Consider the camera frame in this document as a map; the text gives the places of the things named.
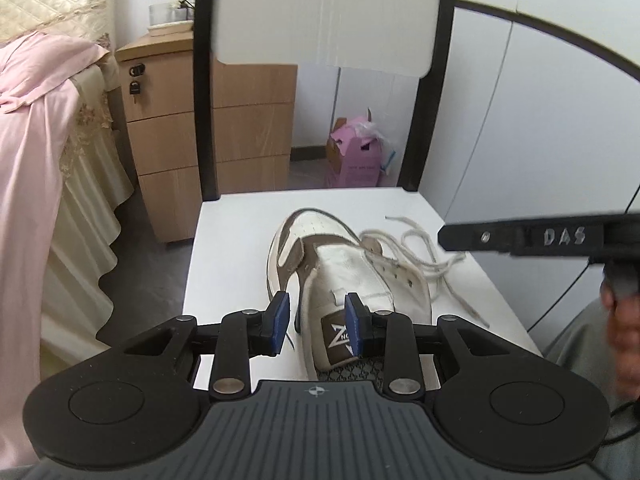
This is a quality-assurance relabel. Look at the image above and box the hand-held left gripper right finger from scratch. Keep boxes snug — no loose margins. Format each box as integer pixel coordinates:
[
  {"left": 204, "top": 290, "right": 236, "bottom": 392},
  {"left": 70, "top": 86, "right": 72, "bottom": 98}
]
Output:
[{"left": 345, "top": 291, "right": 507, "bottom": 395}]

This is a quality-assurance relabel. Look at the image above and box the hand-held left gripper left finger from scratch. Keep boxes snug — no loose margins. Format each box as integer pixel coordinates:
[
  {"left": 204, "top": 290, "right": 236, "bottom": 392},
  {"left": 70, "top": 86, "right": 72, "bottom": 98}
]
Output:
[{"left": 122, "top": 291, "right": 291, "bottom": 395}]

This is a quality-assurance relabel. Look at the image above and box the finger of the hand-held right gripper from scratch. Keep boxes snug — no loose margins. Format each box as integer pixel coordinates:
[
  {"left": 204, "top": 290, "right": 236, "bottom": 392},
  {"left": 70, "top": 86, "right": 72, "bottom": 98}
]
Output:
[{"left": 437, "top": 218, "right": 522, "bottom": 257}]

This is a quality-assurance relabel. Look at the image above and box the white and brown sneaker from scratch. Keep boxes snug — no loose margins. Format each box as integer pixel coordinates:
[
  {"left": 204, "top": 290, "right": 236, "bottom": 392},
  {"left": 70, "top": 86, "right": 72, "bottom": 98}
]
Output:
[{"left": 267, "top": 208, "right": 436, "bottom": 386}]

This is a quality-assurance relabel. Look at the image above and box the white shoelace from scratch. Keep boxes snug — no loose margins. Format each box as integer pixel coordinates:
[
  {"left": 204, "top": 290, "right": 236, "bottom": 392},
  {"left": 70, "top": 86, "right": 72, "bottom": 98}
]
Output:
[{"left": 357, "top": 215, "right": 493, "bottom": 332}]

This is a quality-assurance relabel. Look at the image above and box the person's right hand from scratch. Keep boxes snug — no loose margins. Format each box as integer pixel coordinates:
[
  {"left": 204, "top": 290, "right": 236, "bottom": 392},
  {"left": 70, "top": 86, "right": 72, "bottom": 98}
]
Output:
[{"left": 599, "top": 281, "right": 640, "bottom": 397}]

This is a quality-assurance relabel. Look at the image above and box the pink cardboard box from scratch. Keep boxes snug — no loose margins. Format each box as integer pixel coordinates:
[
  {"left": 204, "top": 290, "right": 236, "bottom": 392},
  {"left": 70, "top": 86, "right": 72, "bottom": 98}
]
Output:
[{"left": 326, "top": 116, "right": 387, "bottom": 189}]

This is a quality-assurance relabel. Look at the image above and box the clear plastic bag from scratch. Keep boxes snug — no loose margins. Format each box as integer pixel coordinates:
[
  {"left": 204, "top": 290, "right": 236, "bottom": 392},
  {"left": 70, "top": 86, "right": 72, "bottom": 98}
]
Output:
[{"left": 354, "top": 109, "right": 392, "bottom": 147}]

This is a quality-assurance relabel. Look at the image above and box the black curved bar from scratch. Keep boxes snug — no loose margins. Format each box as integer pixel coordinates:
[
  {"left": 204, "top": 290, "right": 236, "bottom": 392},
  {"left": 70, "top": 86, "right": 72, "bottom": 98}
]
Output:
[{"left": 454, "top": 0, "right": 640, "bottom": 82}]

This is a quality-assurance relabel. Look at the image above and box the wooden drawer cabinet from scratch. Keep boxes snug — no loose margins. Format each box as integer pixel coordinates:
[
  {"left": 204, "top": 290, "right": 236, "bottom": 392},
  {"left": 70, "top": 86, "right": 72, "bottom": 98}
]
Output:
[{"left": 115, "top": 32, "right": 299, "bottom": 244}]

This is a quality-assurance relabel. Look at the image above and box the pink bed sheet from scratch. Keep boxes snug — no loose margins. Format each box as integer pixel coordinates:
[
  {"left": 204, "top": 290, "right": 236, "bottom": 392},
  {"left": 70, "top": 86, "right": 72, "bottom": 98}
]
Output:
[{"left": 0, "top": 31, "right": 110, "bottom": 361}]

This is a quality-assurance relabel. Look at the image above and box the clear glass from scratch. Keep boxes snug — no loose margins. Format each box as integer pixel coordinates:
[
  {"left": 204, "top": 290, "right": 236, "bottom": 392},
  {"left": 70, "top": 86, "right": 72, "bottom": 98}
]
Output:
[{"left": 148, "top": 2, "right": 174, "bottom": 28}]

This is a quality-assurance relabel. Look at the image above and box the black cable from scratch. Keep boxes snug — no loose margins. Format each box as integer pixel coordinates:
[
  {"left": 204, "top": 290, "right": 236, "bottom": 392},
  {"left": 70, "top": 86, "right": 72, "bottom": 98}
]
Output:
[{"left": 602, "top": 395, "right": 640, "bottom": 448}]

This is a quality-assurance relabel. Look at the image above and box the white chair with black frame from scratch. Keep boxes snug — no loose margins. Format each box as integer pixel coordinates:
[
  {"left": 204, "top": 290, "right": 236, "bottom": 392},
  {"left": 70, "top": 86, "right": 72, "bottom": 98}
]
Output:
[{"left": 181, "top": 0, "right": 545, "bottom": 392}]

